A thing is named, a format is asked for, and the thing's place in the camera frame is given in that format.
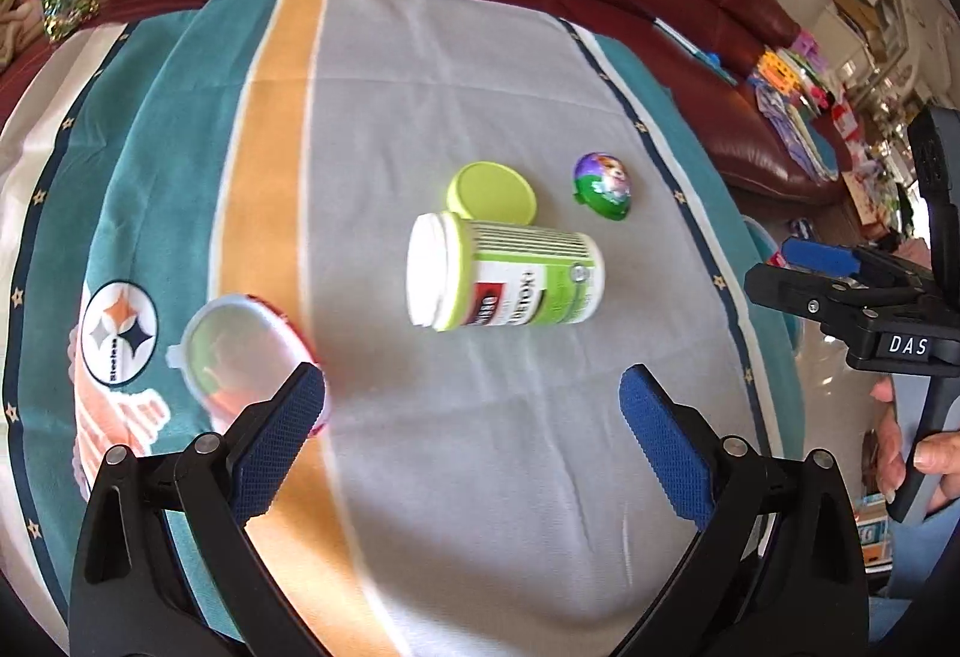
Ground teal and white printed blanket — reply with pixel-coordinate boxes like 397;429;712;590
0;0;807;657

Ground thin teal book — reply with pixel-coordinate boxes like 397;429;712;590
654;19;740;85

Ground round green lid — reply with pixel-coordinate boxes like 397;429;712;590
446;162;538;227

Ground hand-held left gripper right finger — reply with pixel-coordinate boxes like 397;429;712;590
619;363;871;657

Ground person's right hand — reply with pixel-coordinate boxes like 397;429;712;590
870;378;960;515

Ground teal round trash bin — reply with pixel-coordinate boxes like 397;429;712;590
741;214;805;355

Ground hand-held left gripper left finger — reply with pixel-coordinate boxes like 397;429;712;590
69;361;331;657

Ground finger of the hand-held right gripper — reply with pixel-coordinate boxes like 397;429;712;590
780;238;928;288
744;262;872;337

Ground folded patterned cloths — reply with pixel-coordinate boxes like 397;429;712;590
754;85;842;182

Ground stack of colourful books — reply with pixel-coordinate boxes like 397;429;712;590
750;48;833;110

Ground clear egg-shaped plastic container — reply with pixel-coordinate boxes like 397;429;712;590
166;295;331;437

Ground cardboard boxes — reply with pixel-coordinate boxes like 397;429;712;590
831;0;883;32

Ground purple and green plastic egg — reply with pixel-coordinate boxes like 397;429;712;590
572;152;638;223

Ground white jar with green label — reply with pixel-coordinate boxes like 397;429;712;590
406;212;605;332

